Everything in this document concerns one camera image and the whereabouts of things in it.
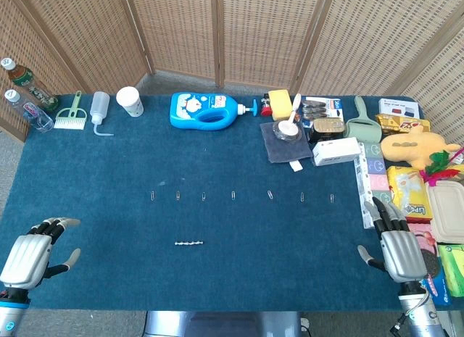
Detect wicker folding screen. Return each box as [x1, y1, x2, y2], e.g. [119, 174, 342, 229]
[0, 0, 464, 146]

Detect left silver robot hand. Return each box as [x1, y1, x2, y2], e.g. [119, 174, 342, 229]
[0, 217, 81, 291]

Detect binder clips pack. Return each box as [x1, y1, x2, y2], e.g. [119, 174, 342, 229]
[300, 96, 345, 128]

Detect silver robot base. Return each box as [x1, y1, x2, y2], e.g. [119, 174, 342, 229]
[143, 310, 304, 337]

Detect grey microfibre cloth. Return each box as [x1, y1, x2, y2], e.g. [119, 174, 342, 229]
[259, 120, 314, 172]

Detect blue detergent pump bottle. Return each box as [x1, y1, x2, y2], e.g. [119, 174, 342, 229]
[169, 91, 259, 131]

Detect long pastel tissue pack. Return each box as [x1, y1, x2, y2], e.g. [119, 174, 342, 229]
[353, 141, 398, 230]

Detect clear water bottle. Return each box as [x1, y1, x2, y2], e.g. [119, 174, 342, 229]
[4, 88, 54, 133]

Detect blue pink cookie box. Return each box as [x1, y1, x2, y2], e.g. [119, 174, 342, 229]
[407, 222, 454, 309]

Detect white paper cup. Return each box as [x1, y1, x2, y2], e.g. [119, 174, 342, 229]
[115, 86, 145, 118]

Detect green packet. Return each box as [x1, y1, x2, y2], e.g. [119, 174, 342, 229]
[436, 244, 464, 299]

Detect white spoon with bowl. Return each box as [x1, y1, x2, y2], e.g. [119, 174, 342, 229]
[277, 93, 302, 136]

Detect blue table carpet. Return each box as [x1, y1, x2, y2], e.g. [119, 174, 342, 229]
[0, 93, 454, 312]

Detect yellow sponge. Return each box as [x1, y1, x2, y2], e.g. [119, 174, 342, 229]
[267, 89, 294, 122]

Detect yellow biscuit packet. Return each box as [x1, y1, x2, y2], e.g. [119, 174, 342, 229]
[386, 165, 434, 225]

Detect white squeeze wash bottle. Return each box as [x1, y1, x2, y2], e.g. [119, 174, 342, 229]
[88, 91, 115, 138]

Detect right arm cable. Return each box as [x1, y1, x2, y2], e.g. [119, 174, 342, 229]
[389, 292, 434, 335]

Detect green tea bottle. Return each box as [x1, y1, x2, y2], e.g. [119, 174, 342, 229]
[0, 57, 60, 112]

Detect green red feather toy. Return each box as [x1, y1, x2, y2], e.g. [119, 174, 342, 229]
[419, 146, 464, 188]

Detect white box red blue print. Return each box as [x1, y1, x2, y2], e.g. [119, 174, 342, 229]
[378, 98, 421, 121]

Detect green white hand brush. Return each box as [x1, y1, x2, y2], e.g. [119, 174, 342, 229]
[53, 90, 88, 130]

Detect gold black meat tin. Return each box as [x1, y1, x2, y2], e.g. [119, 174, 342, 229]
[307, 117, 346, 145]

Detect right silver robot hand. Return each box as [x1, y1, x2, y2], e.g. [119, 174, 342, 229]
[357, 197, 429, 284]

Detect white cardboard box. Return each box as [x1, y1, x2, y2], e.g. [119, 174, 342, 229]
[311, 136, 363, 167]

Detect gold snack packet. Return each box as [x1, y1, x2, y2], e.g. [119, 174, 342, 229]
[374, 113, 431, 134]

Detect yellow plush toy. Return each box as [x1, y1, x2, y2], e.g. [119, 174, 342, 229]
[379, 125, 461, 170]

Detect sage green plastic scoop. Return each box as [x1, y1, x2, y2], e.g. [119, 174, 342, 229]
[342, 95, 383, 142]

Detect beige lidded food container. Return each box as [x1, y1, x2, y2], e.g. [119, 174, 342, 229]
[424, 180, 464, 244]

